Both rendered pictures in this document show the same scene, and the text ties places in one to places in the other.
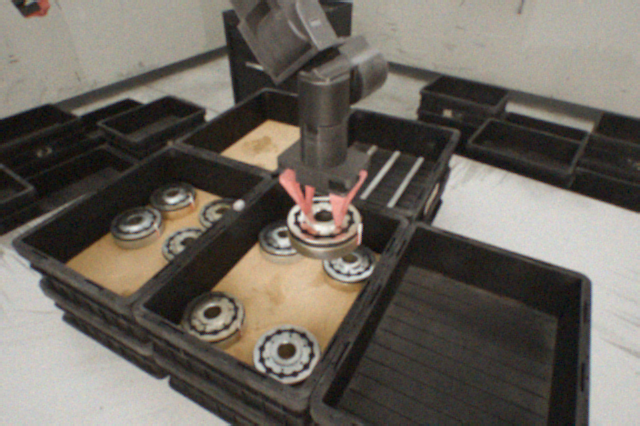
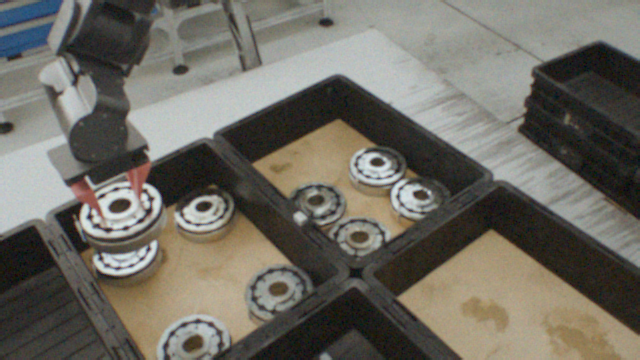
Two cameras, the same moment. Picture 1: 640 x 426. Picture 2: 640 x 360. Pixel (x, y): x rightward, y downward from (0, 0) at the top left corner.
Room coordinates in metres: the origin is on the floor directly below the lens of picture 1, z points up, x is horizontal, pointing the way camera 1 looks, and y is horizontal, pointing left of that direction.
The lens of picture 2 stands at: (0.90, -0.38, 1.58)
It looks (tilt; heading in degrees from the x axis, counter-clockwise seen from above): 43 degrees down; 116
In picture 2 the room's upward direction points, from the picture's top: 3 degrees counter-clockwise
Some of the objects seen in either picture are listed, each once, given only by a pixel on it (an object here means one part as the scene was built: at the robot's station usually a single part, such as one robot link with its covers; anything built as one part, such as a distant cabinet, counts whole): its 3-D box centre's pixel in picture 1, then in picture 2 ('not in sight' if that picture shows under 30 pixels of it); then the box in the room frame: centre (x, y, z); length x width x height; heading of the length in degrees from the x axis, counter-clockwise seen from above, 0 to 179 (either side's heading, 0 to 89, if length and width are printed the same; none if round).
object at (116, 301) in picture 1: (155, 210); (346, 158); (0.62, 0.32, 0.92); 0.40 x 0.30 x 0.02; 151
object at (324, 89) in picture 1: (326, 93); (76, 92); (0.44, -0.01, 1.23); 0.07 x 0.06 x 0.07; 144
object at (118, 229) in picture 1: (136, 222); (377, 165); (0.65, 0.38, 0.86); 0.10 x 0.10 x 0.01
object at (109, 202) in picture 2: (323, 217); (120, 207); (0.44, -0.01, 1.05); 0.05 x 0.05 x 0.01
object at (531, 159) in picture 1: (509, 187); not in sight; (1.48, -0.86, 0.37); 0.40 x 0.30 x 0.45; 54
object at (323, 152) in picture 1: (323, 143); (92, 134); (0.44, -0.01, 1.17); 0.10 x 0.07 x 0.07; 61
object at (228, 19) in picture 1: (292, 85); not in sight; (2.47, 0.15, 0.45); 0.60 x 0.45 x 0.90; 144
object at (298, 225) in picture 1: (324, 219); (121, 209); (0.44, -0.01, 1.04); 0.10 x 0.10 x 0.01
